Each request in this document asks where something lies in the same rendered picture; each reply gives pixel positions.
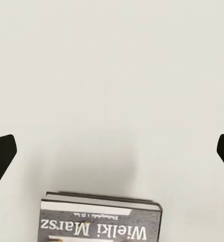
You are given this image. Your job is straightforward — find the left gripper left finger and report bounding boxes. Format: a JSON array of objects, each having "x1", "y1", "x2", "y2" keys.
[{"x1": 0, "y1": 134, "x2": 17, "y2": 180}]

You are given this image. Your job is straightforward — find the hardback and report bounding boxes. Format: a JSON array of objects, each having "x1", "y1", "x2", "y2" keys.
[{"x1": 37, "y1": 192, "x2": 163, "y2": 242}]

